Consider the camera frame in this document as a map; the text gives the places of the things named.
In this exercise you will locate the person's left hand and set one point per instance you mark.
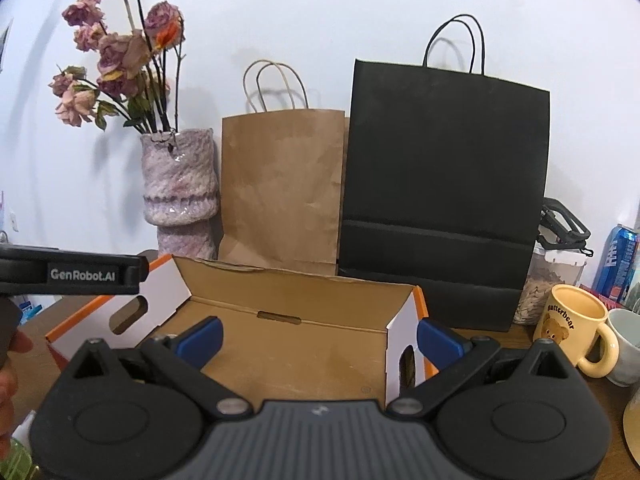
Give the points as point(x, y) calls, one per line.
point(6, 400)

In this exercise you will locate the pale white cup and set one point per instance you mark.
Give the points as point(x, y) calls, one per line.
point(627, 350)

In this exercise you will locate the yellow bear mug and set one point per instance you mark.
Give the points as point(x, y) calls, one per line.
point(565, 325)

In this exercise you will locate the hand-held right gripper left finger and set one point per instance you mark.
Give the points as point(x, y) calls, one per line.
point(202, 342)

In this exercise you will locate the dried pink flowers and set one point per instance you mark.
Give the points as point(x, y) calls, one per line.
point(120, 55)

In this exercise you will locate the black paper bag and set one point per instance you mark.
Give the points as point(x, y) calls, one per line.
point(440, 160)

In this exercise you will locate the white wall socket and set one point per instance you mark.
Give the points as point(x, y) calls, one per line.
point(13, 221)

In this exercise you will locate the pink knitted vase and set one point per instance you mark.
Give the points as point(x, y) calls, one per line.
point(180, 185)

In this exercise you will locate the blue drink can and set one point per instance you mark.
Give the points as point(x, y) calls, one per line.
point(615, 260)

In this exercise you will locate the red and orange cardboard box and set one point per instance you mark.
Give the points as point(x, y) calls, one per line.
point(300, 350)

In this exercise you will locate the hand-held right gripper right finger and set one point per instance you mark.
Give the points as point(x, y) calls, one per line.
point(440, 342)

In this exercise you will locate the brown paper bag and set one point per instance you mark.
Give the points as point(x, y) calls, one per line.
point(280, 185)

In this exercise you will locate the clear seed container black lid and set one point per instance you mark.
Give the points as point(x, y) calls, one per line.
point(542, 280)

